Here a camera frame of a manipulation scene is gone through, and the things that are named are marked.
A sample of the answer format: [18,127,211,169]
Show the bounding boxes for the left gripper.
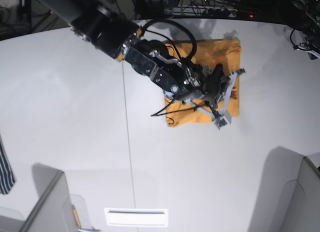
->
[293,37,320,60]

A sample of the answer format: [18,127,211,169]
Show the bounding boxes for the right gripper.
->
[172,64,246,114]

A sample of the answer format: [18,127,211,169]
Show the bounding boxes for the orange T-shirt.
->
[165,39,242,128]

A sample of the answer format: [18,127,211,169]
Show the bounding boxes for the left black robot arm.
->
[289,0,320,60]

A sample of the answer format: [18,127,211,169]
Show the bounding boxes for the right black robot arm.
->
[37,0,244,118]

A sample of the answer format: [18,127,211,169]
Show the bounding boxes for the navy white striped shirt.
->
[0,140,16,195]

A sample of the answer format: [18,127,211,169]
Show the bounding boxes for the black power strip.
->
[164,6,238,18]

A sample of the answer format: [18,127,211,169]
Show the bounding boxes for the right grey bin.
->
[248,156,320,231]

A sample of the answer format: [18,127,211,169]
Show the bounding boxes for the grey bin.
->
[0,170,100,231]
[248,156,320,231]

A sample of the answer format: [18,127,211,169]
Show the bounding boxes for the white paper label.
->
[104,208,169,227]

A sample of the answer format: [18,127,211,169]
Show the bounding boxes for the left grey bin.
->
[0,170,100,231]

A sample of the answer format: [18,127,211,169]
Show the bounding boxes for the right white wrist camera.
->
[213,111,232,130]

